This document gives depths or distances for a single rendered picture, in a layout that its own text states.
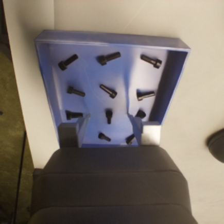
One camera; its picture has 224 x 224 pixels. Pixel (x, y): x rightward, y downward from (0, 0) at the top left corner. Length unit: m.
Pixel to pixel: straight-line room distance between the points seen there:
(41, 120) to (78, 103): 0.05
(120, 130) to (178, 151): 0.09
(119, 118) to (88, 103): 0.04
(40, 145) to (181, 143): 0.18
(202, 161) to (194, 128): 0.08
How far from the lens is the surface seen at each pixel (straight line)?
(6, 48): 1.17
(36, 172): 0.27
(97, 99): 0.15
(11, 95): 1.49
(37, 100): 0.17
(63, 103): 0.16
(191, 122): 0.20
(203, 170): 0.31
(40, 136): 0.21
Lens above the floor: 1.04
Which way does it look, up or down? 48 degrees down
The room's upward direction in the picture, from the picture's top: 178 degrees clockwise
